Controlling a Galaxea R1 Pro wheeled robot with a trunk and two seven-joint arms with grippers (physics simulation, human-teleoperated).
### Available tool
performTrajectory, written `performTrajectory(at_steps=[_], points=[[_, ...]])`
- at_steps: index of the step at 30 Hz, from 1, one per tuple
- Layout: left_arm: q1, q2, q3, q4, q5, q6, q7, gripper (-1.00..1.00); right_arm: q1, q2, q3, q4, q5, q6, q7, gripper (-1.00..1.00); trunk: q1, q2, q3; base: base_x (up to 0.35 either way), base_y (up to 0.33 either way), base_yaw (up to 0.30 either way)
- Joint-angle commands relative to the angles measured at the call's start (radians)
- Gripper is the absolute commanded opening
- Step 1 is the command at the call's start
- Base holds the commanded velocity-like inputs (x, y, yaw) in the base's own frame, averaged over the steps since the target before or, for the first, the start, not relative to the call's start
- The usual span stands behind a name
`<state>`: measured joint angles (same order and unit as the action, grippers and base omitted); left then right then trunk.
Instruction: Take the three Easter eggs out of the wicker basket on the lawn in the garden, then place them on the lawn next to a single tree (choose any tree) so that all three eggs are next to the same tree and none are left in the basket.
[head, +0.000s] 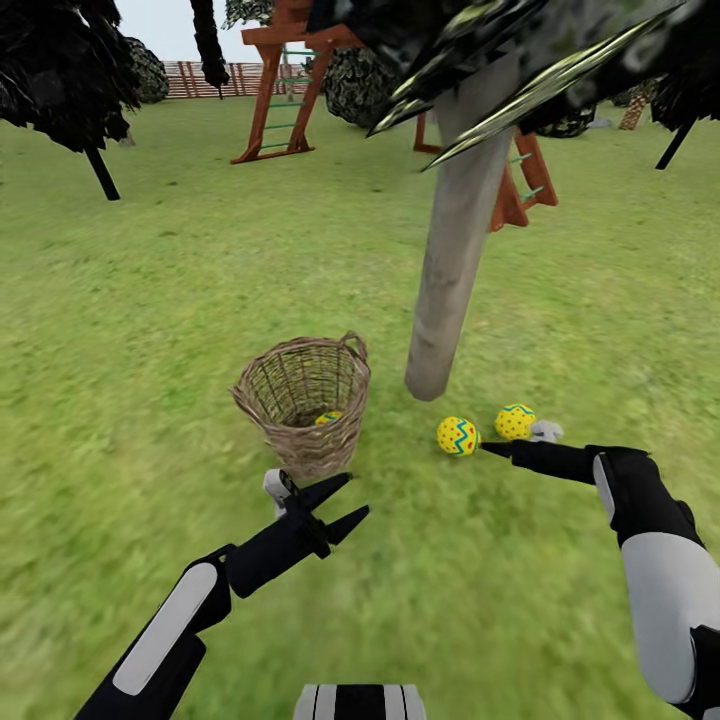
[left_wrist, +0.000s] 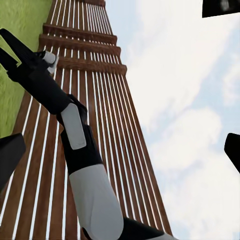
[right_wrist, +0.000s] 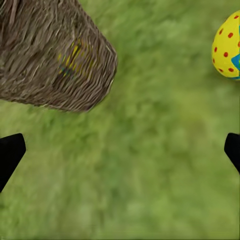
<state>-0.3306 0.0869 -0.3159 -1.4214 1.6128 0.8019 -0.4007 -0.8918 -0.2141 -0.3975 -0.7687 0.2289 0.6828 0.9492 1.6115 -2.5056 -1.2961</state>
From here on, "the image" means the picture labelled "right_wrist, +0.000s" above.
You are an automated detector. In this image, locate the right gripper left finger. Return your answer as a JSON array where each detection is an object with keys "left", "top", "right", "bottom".
[{"left": 0, "top": 133, "right": 26, "bottom": 193}]

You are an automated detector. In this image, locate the wicker basket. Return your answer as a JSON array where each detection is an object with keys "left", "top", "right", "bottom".
[{"left": 0, "top": 0, "right": 117, "bottom": 113}]

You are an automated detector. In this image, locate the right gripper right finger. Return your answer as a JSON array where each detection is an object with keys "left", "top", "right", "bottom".
[{"left": 224, "top": 133, "right": 240, "bottom": 173}]

